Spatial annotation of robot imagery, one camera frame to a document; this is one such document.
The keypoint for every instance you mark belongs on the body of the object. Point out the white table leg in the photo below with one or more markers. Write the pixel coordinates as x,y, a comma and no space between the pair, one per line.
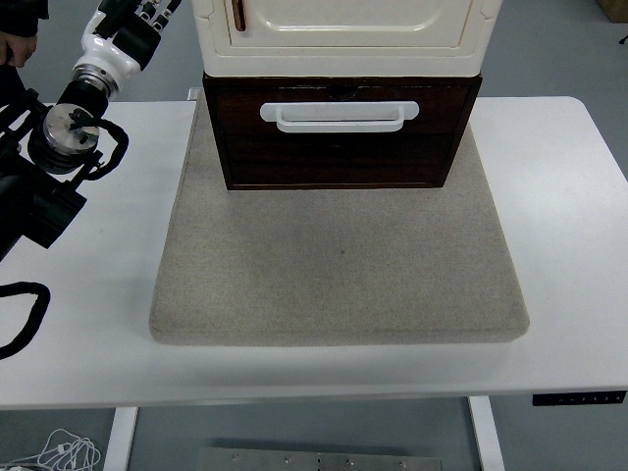
486,436
120,436

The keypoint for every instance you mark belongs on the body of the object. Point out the black table control panel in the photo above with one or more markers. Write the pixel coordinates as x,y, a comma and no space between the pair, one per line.
579,398

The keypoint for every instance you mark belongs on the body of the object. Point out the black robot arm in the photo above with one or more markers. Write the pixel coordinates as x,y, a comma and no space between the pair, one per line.
54,127

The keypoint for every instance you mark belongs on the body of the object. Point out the person's hand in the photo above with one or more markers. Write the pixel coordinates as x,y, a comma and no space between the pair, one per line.
17,49

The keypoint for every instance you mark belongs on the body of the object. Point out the white and black hand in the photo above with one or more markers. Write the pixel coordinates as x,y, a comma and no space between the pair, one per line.
115,49

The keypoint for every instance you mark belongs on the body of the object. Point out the small grey table fitting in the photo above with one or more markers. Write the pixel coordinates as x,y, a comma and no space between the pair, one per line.
193,94

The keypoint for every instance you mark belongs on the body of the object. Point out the cardboard box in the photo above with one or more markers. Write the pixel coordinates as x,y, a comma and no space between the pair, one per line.
615,9

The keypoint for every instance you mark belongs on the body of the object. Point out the dark wooden drawer case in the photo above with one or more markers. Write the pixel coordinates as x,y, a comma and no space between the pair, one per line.
338,162

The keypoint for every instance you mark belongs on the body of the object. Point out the dark wooden drawer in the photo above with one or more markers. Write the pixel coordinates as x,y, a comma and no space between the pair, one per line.
441,113

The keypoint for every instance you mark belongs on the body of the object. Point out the beige fabric mat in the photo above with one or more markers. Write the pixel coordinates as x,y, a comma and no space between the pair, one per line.
338,265

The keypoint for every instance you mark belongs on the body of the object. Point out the cream plastic cabinet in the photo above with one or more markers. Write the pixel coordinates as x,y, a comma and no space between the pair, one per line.
343,61

